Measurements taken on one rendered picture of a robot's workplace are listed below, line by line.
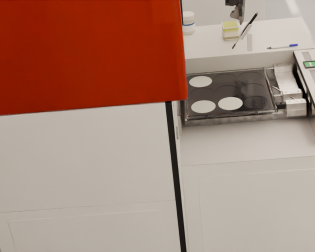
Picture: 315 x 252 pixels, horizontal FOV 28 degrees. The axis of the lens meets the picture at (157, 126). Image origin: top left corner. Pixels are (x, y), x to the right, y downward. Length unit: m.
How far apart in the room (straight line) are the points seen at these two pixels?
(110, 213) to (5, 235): 0.41
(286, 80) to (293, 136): 0.35
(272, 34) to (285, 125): 0.59
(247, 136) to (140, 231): 0.59
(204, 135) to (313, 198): 0.50
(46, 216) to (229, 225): 0.75
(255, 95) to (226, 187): 0.43
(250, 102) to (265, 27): 0.60
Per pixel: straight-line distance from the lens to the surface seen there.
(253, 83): 2.75
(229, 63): 2.87
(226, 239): 2.65
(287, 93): 2.66
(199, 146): 2.49
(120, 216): 2.29
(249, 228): 2.62
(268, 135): 2.54
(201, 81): 2.79
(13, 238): 2.42
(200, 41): 3.00
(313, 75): 2.69
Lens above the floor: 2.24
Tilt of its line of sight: 32 degrees down
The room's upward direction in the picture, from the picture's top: 7 degrees counter-clockwise
